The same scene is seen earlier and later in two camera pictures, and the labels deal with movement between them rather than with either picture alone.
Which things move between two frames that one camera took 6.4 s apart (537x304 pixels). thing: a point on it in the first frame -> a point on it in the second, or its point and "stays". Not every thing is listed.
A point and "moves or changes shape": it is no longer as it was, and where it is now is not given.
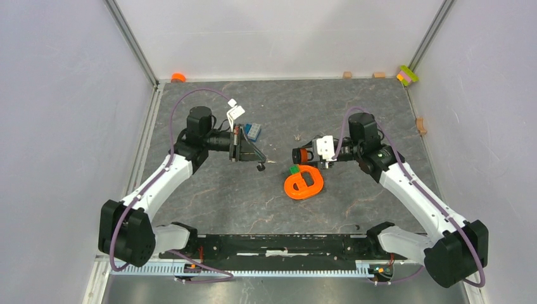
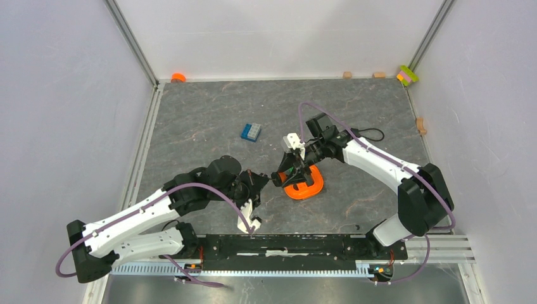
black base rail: [281, 249] stays
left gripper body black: [236, 142] -> [247, 177]
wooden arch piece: [420, 124] stays
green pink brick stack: [406, 75] stays
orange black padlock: [301, 155] moves or changes shape
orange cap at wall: [178, 78] stays
